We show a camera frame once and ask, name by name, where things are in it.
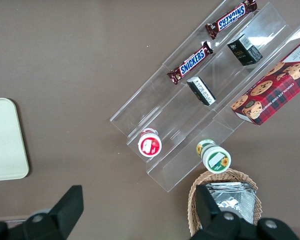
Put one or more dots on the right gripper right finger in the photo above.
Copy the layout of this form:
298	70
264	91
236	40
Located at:
210	215

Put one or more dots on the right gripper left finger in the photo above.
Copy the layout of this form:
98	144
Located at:
65	212

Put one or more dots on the light wicker basket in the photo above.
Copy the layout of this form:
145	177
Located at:
240	176

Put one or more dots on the cream plastic tray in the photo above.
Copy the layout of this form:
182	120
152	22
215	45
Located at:
5	140

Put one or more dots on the silver foil packet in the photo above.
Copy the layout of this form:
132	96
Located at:
235	200

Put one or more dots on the green sunflower yogurt cup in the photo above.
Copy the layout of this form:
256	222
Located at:
216	160

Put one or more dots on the red strawberry yogurt cup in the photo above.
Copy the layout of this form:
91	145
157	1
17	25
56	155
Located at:
150	145

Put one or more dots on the clear acrylic tiered shelf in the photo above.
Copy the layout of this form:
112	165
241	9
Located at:
170	105

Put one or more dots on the small black carton box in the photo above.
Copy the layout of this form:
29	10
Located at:
202	91
242	52

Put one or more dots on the red tartan cookie box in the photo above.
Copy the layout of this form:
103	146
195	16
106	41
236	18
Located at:
272	95

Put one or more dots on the Snickers chocolate bar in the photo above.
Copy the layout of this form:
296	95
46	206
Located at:
192	62
231	17

